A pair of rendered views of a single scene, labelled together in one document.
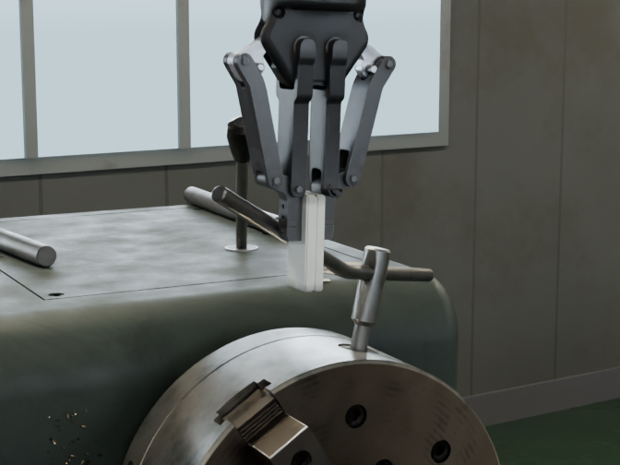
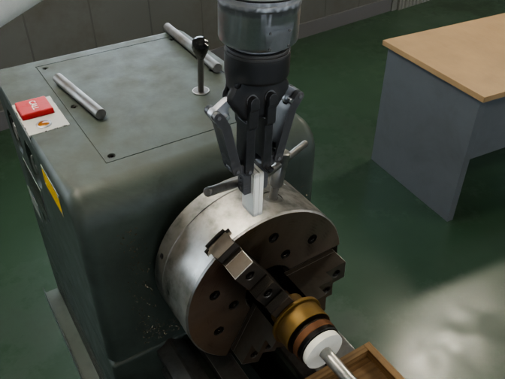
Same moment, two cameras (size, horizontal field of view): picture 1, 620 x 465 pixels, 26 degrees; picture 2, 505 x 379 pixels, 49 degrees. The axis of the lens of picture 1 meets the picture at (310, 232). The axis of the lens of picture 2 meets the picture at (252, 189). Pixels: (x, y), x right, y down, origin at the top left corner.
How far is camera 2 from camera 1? 0.47 m
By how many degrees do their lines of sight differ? 28
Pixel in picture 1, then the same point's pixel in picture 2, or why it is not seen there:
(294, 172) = (247, 165)
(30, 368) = (106, 216)
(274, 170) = (236, 167)
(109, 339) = (143, 192)
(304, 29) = (252, 90)
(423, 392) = (306, 219)
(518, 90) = not seen: outside the picture
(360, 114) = (282, 125)
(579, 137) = not seen: outside the picture
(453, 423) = (319, 226)
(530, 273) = not seen: outside the picture
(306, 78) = (254, 119)
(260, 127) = (228, 149)
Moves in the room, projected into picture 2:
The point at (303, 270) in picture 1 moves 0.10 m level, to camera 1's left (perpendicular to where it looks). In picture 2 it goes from (252, 207) to (176, 210)
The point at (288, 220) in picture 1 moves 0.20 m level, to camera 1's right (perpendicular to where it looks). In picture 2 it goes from (243, 186) to (395, 178)
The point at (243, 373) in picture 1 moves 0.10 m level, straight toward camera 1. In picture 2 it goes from (216, 219) to (222, 264)
